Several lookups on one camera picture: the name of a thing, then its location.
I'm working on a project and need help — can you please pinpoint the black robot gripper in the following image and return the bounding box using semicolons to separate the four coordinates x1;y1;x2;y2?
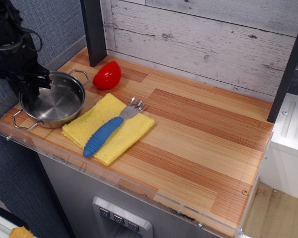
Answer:
0;33;53;108

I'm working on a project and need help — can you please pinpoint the stainless steel pot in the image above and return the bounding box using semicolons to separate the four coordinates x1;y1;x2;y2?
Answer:
12;69;90;130

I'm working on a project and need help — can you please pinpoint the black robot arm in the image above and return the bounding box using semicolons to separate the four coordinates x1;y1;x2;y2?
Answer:
0;0;53;103

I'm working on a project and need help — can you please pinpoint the yellow folded napkin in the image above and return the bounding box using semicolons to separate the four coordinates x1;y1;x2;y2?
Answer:
62;93;154;166

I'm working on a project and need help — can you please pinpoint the clear acrylic table guard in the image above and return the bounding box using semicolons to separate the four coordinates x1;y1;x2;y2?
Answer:
0;36;273;238

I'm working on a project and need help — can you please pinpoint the red plastic egg half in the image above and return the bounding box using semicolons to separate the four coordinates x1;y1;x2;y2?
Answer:
93;61;121;90

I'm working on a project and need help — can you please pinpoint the grey toy fridge cabinet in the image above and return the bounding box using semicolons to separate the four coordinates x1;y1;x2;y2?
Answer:
39;155;214;238

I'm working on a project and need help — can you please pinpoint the silver dispenser button panel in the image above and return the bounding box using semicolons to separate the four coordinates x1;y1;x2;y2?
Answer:
93;196;153;238

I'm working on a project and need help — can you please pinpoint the white side cabinet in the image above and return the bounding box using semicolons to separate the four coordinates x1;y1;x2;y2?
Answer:
259;93;298;198

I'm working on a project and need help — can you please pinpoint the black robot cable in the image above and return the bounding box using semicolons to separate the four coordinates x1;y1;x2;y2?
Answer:
20;27;43;53

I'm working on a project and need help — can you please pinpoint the blue handled metal fork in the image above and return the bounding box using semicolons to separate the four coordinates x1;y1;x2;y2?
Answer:
83;97;145;157

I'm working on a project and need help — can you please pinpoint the dark right frame post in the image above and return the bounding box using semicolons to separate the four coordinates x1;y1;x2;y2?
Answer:
267;35;298;123

